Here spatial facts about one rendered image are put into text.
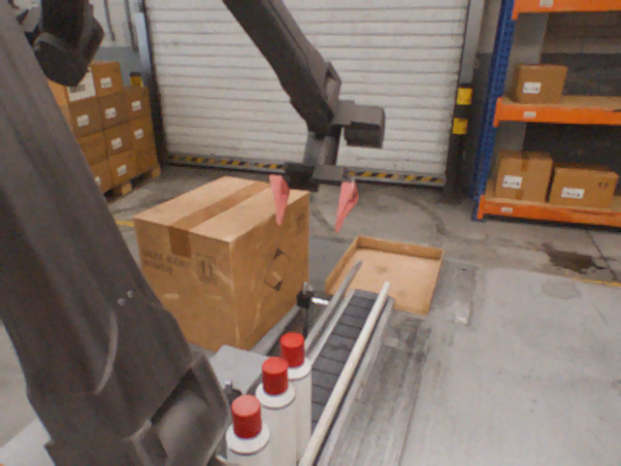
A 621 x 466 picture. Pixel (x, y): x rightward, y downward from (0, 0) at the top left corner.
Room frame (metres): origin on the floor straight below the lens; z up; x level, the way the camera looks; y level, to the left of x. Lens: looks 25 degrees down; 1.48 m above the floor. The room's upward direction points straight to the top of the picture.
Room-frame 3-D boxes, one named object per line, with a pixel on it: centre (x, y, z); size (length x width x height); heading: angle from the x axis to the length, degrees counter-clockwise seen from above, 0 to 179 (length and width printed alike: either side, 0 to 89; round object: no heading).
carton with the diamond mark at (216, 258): (0.93, 0.17, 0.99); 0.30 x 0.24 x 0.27; 151
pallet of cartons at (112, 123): (4.13, 2.02, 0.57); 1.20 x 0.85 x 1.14; 166
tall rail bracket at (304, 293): (0.80, -0.02, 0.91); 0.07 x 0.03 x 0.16; 68
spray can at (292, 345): (0.51, 0.02, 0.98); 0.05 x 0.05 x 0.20
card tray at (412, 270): (1.11, -0.23, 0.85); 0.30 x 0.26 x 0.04; 158
